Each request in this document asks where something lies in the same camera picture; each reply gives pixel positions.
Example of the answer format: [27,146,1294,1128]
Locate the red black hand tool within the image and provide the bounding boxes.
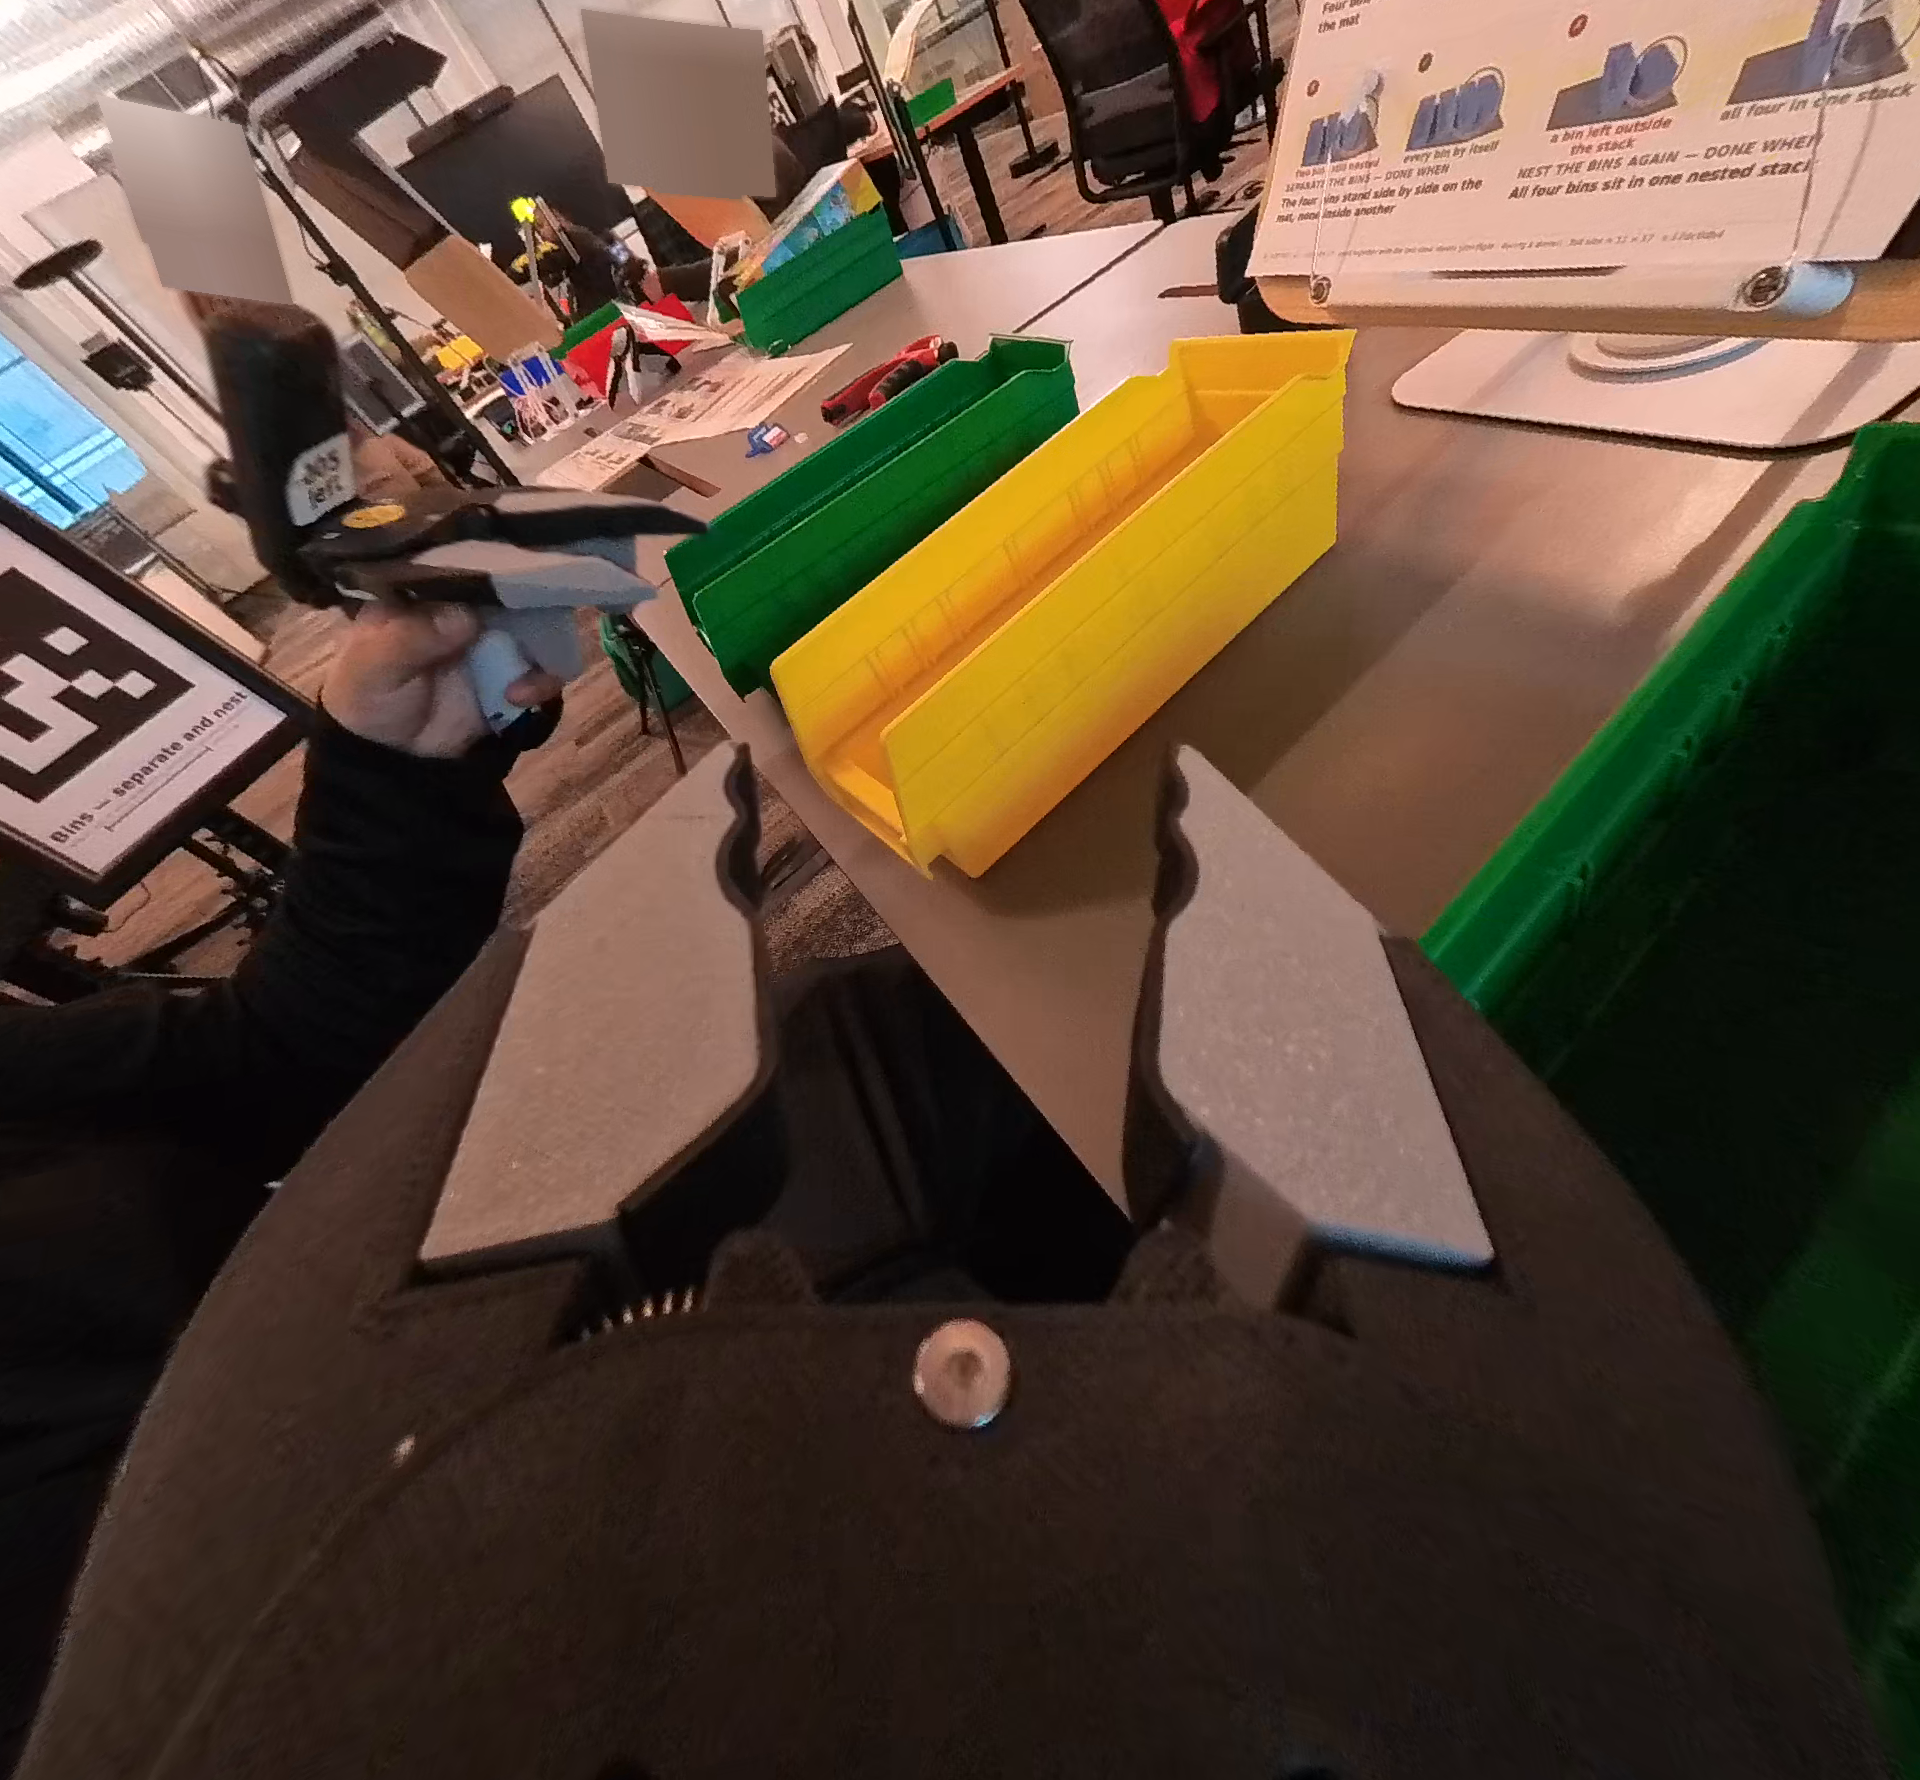
[816,332,961,428]

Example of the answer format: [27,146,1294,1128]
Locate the white instruction sheet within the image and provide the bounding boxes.
[1244,0,1920,289]

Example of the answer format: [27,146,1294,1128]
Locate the framed marker sign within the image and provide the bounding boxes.
[0,490,317,896]

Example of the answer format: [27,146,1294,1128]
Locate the green storage crate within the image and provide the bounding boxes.
[718,206,904,357]

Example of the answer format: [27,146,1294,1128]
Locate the black office chair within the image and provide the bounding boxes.
[1001,0,1277,212]

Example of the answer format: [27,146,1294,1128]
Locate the white stand base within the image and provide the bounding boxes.
[1393,327,1920,451]

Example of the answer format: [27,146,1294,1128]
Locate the black monitor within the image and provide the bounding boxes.
[397,77,632,251]

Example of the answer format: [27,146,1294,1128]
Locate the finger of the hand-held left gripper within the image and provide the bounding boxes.
[449,490,710,555]
[477,534,665,685]

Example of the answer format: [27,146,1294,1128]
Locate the brown cardboard piece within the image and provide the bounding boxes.
[403,235,564,349]

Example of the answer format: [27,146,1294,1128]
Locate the large green plastic bin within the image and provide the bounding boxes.
[1416,417,1920,1780]

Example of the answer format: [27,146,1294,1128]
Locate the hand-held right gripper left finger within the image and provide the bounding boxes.
[415,742,781,1270]

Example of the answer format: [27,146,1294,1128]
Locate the yellow plastic bin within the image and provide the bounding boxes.
[769,327,1359,881]

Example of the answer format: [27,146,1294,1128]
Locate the person's left hand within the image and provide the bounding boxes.
[317,602,564,762]

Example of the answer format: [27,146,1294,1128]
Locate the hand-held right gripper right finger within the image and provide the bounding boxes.
[1131,743,1499,1317]

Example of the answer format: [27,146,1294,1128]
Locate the teal box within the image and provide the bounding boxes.
[599,607,694,714]

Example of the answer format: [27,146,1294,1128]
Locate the white paper sheets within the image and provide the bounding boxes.
[531,340,856,492]

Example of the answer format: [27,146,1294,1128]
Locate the clear acrylic holder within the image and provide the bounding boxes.
[494,340,579,438]

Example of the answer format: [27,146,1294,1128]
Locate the black floor lamp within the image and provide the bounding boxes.
[11,238,227,460]

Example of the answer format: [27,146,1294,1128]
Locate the person's left forearm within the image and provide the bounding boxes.
[0,721,526,1438]

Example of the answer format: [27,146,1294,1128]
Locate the colourful cardboard box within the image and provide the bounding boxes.
[756,160,886,274]

